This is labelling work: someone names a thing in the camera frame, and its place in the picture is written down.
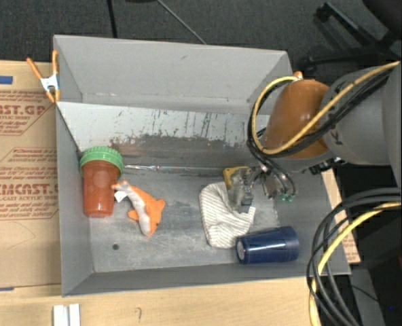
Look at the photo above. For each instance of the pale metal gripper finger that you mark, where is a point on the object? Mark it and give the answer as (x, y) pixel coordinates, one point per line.
(247, 205)
(235, 200)

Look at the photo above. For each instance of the white striped cloth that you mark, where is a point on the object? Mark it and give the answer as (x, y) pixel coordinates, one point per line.
(221, 222)

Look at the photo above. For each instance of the dark blue cylinder cup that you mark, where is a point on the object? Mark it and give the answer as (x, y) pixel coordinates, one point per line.
(269, 246)

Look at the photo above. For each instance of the grey metal bin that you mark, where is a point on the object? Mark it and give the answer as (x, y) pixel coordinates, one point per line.
(174, 250)

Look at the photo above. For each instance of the orange and white toy fish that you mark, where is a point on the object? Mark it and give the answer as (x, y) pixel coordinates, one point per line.
(146, 209)

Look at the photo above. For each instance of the orange cup with green lid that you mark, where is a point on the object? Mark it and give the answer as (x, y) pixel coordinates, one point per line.
(98, 192)

